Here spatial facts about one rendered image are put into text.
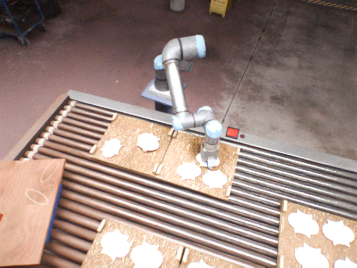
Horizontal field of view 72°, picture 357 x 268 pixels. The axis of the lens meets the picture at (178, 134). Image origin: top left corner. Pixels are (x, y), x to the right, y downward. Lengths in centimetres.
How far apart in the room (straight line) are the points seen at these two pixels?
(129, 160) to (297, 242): 95
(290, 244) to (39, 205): 119
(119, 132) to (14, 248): 78
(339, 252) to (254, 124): 182
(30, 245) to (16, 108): 242
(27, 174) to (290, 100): 289
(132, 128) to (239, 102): 183
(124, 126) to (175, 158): 41
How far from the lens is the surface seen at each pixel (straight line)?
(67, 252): 136
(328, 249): 144
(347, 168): 174
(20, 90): 375
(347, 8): 589
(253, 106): 314
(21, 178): 147
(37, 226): 132
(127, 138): 155
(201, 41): 136
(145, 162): 143
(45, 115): 182
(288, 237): 137
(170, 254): 124
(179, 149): 147
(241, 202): 138
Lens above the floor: 216
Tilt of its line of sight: 53 degrees down
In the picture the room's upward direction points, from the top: 1 degrees clockwise
